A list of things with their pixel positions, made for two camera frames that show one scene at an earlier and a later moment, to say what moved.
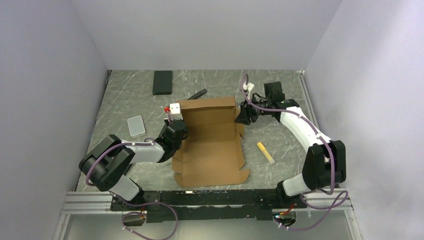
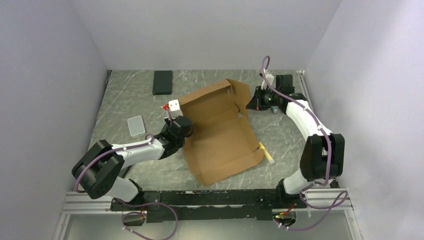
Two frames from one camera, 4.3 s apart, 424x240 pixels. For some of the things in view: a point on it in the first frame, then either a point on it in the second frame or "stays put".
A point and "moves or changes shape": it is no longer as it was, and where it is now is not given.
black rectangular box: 162,82 stays put
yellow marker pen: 265,152 stays put
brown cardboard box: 210,152 moves or changes shape
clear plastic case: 136,125 stays put
